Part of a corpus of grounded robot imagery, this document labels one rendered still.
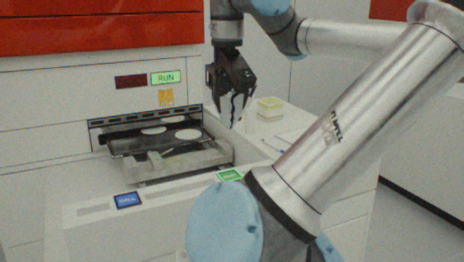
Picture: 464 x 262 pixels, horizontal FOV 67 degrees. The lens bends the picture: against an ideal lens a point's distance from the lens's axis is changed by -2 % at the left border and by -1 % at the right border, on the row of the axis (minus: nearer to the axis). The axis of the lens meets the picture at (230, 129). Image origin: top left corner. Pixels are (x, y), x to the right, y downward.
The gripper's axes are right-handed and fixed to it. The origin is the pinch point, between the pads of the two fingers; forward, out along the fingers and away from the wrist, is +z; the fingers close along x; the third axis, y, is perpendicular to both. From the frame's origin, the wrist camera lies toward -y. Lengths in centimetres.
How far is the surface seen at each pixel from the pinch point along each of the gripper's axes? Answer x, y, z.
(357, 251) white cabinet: -46, -4, 52
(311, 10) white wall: -184, 207, -14
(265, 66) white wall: -136, 207, 35
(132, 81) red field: 12, 58, 1
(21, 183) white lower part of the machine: 55, 59, 33
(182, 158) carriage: 2.6, 32.0, 22.6
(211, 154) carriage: -7.5, 30.7, 22.5
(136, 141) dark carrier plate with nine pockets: 14, 49, 21
